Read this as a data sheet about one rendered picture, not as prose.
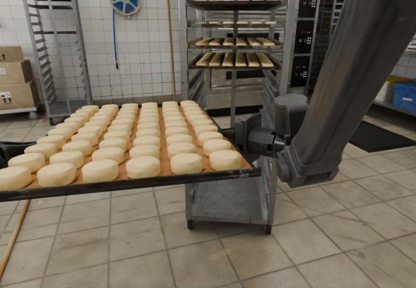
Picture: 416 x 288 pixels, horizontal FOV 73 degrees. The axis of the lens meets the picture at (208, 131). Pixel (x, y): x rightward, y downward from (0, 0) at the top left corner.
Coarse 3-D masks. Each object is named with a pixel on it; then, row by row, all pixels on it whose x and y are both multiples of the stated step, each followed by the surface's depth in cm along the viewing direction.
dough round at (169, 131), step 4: (168, 128) 60; (172, 128) 60; (176, 128) 60; (180, 128) 60; (184, 128) 60; (168, 132) 58; (172, 132) 57; (176, 132) 57; (180, 132) 58; (184, 132) 58; (188, 132) 59
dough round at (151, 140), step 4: (144, 136) 55; (148, 136) 55; (152, 136) 55; (156, 136) 55; (136, 140) 53; (140, 140) 52; (144, 140) 52; (148, 140) 52; (152, 140) 52; (156, 140) 52; (136, 144) 51; (140, 144) 51; (144, 144) 51; (152, 144) 51; (156, 144) 52
